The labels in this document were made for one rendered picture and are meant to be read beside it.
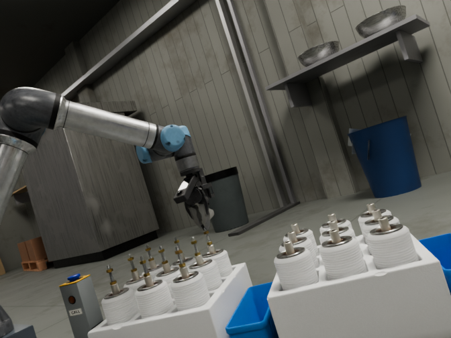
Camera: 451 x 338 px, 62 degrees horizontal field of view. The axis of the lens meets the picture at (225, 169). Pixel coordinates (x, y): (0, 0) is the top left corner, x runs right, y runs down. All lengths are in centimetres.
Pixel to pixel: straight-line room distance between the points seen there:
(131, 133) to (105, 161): 379
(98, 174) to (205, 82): 171
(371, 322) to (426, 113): 273
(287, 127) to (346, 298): 317
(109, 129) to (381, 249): 76
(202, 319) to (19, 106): 71
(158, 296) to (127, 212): 381
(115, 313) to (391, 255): 76
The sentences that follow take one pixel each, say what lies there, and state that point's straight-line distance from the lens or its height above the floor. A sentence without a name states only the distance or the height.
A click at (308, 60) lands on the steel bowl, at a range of 334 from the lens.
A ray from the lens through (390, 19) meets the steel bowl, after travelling 315.
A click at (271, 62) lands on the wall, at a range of 408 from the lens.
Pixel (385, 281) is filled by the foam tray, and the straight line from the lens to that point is 93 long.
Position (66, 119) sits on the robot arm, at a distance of 106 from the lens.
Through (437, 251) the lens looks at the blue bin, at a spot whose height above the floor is 8.
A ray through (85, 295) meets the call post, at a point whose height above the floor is 26.
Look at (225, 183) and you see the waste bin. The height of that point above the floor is 44.
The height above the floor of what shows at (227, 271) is 19.
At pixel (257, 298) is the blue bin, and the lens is 129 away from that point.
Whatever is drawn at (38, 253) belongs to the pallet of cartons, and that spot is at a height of 26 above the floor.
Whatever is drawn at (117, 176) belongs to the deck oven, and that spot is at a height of 93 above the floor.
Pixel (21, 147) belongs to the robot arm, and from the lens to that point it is 116.
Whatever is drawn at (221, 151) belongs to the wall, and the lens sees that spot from 453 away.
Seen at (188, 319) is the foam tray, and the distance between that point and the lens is 105.
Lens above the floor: 48
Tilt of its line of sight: 2 degrees up
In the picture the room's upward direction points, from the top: 17 degrees counter-clockwise
